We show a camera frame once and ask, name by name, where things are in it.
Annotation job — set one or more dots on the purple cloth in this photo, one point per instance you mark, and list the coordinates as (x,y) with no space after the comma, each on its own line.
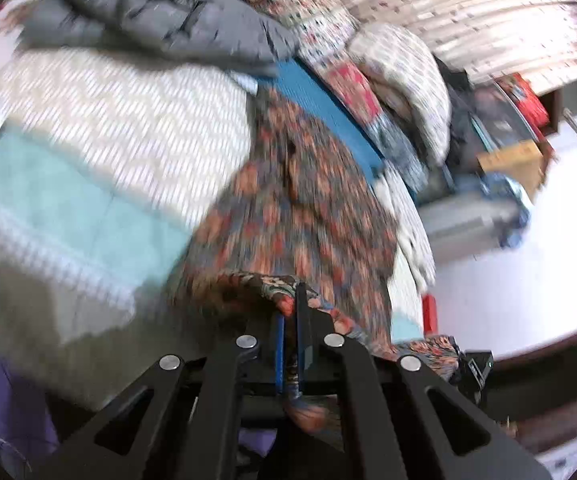
(3,400)

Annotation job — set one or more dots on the white printed blanket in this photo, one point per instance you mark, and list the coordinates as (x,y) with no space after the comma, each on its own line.
(408,75)

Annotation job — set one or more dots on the red printed box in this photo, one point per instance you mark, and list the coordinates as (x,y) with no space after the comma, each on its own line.
(526,97)

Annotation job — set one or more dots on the white and teal bedsheet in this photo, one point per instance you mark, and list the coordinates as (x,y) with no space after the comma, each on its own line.
(118,120)

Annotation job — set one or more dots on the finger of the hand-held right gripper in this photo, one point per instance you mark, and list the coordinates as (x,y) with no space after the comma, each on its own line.
(476,372)

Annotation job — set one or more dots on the floral patterned garment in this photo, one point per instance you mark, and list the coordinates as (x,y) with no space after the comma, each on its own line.
(308,200)

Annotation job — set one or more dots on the cardboard box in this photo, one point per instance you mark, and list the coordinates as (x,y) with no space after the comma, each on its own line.
(516,162)

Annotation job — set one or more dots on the pile of dark clothes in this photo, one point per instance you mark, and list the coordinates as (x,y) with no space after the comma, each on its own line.
(468,115)

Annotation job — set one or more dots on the red plastic stool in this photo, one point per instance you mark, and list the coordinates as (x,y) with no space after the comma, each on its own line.
(429,312)

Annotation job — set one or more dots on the grey puffer jacket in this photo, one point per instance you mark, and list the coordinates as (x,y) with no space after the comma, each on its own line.
(158,10)

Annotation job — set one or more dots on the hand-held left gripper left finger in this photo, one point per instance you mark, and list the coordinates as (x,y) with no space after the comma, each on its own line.
(280,355)

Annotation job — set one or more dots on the red patchwork quilt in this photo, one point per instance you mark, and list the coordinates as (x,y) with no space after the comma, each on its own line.
(313,25)

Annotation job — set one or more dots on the floral beige curtain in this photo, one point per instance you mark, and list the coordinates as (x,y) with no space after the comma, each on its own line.
(458,5)

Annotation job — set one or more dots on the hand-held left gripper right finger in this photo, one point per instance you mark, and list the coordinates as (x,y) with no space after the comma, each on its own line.
(302,355)

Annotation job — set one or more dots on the light blue cloth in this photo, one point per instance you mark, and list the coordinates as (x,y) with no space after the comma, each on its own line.
(506,200)

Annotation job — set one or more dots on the blue textured mat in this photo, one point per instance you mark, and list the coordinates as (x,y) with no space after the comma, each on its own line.
(323,105)

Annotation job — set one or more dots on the grey white appliance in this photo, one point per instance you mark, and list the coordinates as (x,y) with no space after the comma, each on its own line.
(458,222)

